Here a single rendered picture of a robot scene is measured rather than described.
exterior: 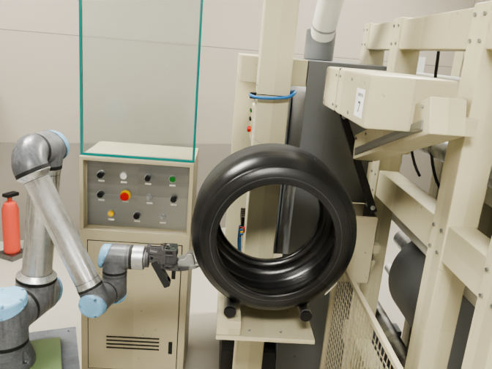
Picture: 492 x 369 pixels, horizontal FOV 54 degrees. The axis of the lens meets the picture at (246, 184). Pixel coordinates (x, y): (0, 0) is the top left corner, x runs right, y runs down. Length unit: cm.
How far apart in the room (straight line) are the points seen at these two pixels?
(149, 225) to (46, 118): 228
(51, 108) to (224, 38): 169
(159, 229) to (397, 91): 153
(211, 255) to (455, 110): 91
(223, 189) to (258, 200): 43
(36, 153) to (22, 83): 282
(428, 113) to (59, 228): 121
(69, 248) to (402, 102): 116
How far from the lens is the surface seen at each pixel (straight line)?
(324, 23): 246
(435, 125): 134
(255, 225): 208
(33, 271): 203
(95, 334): 281
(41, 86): 456
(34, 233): 197
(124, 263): 186
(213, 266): 173
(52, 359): 208
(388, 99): 140
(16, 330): 197
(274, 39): 195
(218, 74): 480
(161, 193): 247
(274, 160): 164
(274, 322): 198
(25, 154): 176
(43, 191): 176
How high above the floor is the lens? 182
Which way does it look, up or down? 15 degrees down
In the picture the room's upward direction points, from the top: 5 degrees clockwise
